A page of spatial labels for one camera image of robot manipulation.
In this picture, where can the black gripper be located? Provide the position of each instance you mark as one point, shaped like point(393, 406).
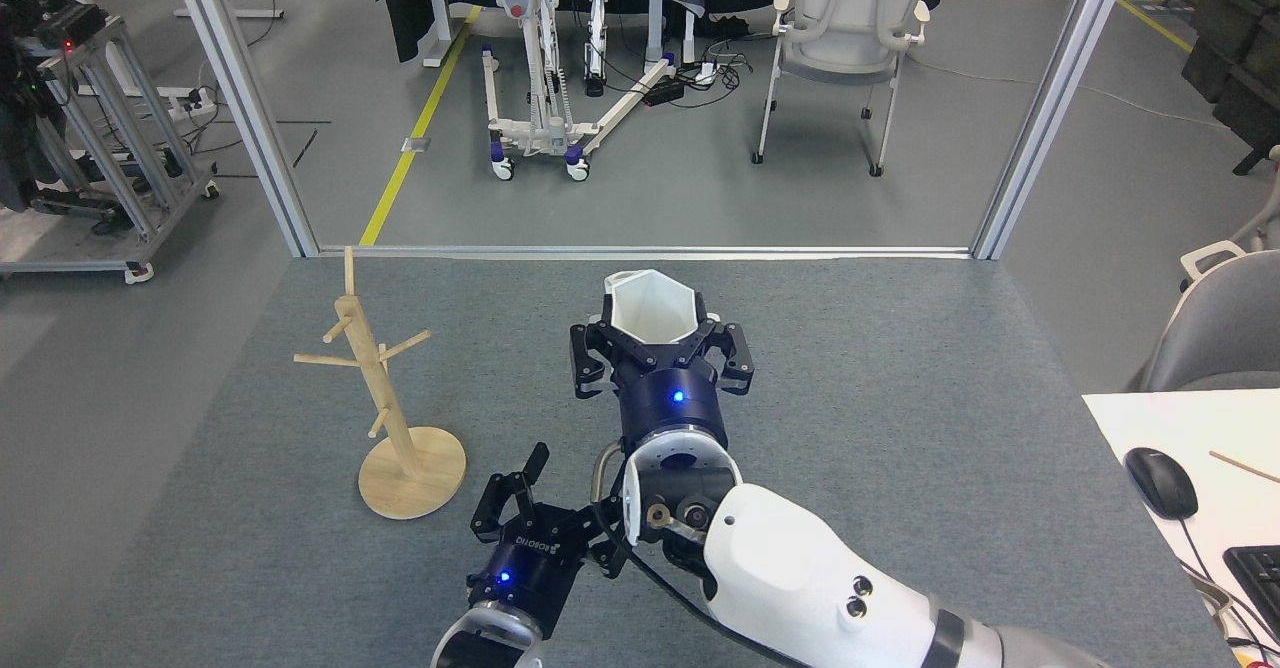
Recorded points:
point(530, 568)
point(670, 398)

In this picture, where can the white faceted cup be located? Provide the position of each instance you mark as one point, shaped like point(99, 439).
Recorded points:
point(650, 303)

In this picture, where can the wooden cup rack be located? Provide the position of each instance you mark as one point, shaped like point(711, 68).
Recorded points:
point(375, 368)

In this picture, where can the black power strip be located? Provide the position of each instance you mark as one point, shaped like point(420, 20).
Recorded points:
point(663, 93)

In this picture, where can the metal floor plate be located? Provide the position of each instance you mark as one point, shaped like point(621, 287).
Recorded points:
point(416, 145)

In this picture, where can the white chair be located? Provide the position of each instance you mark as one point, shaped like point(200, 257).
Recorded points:
point(850, 8)

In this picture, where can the white desk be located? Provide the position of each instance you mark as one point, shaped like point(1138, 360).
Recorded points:
point(1150, 418)

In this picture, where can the black computer mouse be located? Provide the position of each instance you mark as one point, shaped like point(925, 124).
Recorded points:
point(1160, 483)

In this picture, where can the white power strip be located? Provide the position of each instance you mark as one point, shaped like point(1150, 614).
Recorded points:
point(190, 101)

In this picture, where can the grey office chair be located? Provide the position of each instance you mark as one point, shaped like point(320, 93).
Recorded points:
point(1230, 328)

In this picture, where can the thin wooden stick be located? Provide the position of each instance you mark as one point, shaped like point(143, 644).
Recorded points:
point(1245, 466)

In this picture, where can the black keyboard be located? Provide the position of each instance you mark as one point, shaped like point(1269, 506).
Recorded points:
point(1260, 583)

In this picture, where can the dark stacked crates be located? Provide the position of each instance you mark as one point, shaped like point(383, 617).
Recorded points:
point(1235, 48)

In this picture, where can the silver frame crossbar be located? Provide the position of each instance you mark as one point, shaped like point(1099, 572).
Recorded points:
point(500, 251)

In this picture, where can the silver frame post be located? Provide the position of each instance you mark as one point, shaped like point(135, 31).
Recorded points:
point(240, 98)
point(1055, 98)

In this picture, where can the aluminium frame cart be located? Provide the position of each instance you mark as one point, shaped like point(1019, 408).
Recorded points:
point(110, 158)

